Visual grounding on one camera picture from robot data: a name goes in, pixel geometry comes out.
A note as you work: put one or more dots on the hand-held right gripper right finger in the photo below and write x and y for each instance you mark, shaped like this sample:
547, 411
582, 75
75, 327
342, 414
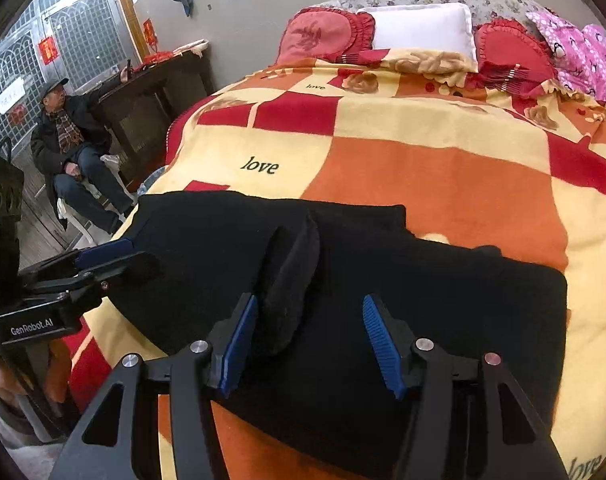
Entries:
383, 345

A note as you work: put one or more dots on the white plastic chair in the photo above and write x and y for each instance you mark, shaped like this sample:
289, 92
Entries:
83, 220

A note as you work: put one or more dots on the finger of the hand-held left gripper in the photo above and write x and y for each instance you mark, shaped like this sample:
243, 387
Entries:
128, 265
103, 250

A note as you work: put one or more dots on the red heart-shaped pillow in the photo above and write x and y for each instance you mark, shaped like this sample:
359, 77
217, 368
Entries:
513, 50

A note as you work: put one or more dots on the cream cloth on table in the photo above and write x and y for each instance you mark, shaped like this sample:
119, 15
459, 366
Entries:
193, 48

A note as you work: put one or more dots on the person's left forearm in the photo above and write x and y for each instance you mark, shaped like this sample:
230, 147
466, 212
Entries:
13, 430

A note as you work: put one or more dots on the white pillow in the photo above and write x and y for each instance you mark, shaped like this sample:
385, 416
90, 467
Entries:
423, 30

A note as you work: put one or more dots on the red wall decoration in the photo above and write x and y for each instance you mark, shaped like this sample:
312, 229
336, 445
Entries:
150, 35

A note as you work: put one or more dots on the red round ruffled pillow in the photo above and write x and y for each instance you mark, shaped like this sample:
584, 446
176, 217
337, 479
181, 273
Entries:
313, 35

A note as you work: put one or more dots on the pink penguin print garment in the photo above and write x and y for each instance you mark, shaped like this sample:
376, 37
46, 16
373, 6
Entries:
583, 55

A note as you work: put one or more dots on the red ornament on table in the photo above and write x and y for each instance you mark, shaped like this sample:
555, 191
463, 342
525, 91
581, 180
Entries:
158, 60

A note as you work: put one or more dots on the person's left hand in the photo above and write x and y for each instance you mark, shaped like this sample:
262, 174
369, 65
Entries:
3, 375

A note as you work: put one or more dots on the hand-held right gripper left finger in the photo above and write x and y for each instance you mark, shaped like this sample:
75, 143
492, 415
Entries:
240, 345

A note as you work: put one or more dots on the black pants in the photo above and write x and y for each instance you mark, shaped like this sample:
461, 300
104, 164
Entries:
458, 310

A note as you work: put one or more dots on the metal grille door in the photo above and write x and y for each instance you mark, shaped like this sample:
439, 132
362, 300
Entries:
83, 25

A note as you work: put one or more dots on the dark wooden table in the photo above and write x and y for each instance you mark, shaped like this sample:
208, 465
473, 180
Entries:
143, 110

